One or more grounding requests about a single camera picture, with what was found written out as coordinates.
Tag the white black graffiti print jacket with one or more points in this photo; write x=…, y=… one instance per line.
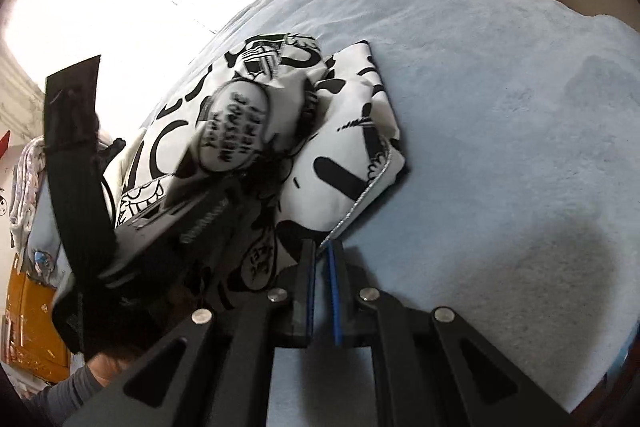
x=350, y=127

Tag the blue bed blanket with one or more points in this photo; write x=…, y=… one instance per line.
x=500, y=132

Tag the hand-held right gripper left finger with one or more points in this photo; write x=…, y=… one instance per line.
x=306, y=297

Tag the grey patterned folded clothes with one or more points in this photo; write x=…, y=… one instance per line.
x=25, y=187

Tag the blue pillow with cartoon print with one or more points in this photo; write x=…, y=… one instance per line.
x=45, y=237

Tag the white box with red edge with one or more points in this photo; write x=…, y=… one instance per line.
x=4, y=202

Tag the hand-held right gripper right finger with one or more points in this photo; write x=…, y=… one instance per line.
x=337, y=302

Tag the person's left forearm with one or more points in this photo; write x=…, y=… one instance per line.
x=65, y=394

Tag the orange cabinet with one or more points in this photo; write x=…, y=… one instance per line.
x=30, y=327

